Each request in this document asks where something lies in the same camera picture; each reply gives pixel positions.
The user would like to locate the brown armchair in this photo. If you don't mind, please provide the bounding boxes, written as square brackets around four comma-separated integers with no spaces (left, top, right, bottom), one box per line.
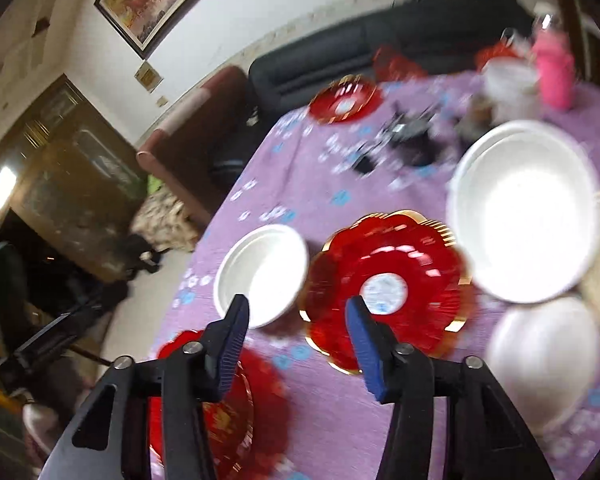
[136,65,261,226]

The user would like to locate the pink bottle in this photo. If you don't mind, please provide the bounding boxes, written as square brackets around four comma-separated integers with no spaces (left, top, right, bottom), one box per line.
[530,2,576,111]

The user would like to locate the white jar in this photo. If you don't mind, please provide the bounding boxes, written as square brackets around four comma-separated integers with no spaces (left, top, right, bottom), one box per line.
[482,57,541,111]

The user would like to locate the patterned cushion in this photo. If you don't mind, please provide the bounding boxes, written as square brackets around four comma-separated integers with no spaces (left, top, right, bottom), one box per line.
[130,190,206,253]

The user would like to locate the purple floral tablecloth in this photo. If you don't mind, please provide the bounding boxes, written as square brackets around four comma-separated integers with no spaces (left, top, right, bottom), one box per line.
[150,67,600,480]

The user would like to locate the red glossy object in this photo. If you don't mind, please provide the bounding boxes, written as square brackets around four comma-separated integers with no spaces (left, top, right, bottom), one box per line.
[372,45,428,83]
[475,42,518,71]

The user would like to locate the wooden cabinet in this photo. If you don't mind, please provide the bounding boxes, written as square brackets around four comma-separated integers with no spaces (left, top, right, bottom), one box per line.
[0,74,148,281]

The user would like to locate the red gold-rimmed plate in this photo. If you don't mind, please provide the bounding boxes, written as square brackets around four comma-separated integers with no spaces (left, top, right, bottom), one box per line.
[300,210,476,376]
[147,329,293,480]
[307,74,383,126]

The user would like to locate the small wall frame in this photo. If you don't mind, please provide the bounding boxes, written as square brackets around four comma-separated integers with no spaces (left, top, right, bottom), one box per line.
[134,60,164,93]

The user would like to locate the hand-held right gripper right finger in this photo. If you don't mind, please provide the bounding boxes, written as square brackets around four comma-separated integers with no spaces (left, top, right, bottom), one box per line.
[345,296,556,480]

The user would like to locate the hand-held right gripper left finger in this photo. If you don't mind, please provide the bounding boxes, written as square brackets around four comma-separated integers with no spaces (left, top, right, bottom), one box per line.
[40,294,251,480]

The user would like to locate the dark sofa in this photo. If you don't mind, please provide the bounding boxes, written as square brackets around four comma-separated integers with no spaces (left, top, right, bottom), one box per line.
[247,0,536,126]

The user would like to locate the small white bowl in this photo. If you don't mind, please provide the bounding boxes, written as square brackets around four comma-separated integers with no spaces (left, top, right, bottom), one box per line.
[213,224,310,330]

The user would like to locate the black device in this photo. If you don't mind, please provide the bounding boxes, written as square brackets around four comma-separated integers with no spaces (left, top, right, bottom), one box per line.
[352,105,456,176]

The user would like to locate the large white bowl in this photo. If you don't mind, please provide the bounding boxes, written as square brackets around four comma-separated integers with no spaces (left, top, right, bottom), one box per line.
[446,119,600,305]

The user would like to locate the black stand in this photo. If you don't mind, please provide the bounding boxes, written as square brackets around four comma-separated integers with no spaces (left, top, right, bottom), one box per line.
[0,240,131,376]

